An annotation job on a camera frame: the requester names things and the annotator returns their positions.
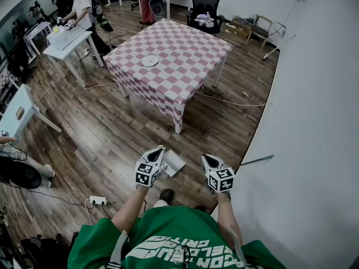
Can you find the person's left forearm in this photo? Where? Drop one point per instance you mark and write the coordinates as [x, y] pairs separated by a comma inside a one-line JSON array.
[[129, 212]]

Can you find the small plastic bottle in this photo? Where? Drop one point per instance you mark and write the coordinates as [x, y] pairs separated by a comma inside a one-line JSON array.
[[207, 15]]

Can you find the white plate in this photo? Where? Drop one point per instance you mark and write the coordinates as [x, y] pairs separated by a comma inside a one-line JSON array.
[[149, 60]]

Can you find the teal broom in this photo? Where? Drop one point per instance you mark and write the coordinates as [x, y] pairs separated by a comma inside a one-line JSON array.
[[258, 159]]

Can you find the small white box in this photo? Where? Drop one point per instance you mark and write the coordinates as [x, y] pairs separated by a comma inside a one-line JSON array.
[[209, 24]]

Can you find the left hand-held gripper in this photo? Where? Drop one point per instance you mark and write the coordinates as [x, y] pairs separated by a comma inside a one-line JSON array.
[[147, 176]]

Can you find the person's light trousers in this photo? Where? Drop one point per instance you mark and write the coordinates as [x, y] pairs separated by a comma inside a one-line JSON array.
[[160, 203]]

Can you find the person's black shoe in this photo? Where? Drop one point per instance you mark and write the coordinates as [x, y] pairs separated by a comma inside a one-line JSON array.
[[167, 195], [200, 208]]

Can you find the small yellow item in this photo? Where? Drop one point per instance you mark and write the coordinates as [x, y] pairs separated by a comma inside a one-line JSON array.
[[56, 30]]

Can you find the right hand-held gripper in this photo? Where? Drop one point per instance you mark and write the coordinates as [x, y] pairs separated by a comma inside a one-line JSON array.
[[221, 179]]

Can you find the white crumpled bag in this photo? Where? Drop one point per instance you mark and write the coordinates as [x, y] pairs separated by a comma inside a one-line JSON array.
[[201, 18]]

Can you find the black round hat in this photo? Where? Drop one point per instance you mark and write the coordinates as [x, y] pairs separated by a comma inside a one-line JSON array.
[[22, 174]]

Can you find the person's right forearm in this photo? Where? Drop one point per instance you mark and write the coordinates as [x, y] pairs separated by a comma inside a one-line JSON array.
[[228, 220]]

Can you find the person's left black shoe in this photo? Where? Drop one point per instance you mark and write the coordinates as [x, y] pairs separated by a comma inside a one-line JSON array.
[[167, 195]]

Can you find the brown cardboard box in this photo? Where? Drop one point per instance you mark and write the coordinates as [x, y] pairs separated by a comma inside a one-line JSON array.
[[234, 32]]

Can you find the white side table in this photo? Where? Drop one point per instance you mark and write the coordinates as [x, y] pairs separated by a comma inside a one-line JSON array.
[[11, 113]]

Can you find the person's right black shoe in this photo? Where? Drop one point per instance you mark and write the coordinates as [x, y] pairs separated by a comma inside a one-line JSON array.
[[200, 208]]

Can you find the black equipment pile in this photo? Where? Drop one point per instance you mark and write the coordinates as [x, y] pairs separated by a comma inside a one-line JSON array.
[[42, 248]]

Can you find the wooden chair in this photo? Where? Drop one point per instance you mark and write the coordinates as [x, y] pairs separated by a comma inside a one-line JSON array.
[[259, 30]]

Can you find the person's green t-shirt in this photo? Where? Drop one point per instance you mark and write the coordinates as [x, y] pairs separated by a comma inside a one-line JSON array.
[[179, 228]]

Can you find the crate of parts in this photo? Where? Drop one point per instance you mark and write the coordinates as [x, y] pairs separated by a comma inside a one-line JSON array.
[[244, 21]]

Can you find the white appliance box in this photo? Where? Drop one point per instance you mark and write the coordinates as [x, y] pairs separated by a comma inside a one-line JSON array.
[[64, 39]]

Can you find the white power strip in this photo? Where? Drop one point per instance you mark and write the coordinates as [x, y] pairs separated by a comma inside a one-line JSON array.
[[98, 200]]

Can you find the red white checkered tablecloth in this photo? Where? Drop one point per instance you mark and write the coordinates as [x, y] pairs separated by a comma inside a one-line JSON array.
[[182, 46]]

